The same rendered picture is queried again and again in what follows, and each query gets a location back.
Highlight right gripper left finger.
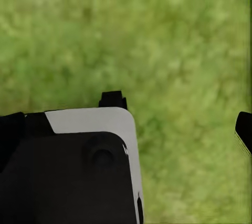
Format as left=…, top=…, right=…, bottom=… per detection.
left=0, top=112, right=27, bottom=175

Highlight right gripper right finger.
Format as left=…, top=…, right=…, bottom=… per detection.
left=235, top=111, right=252, bottom=154

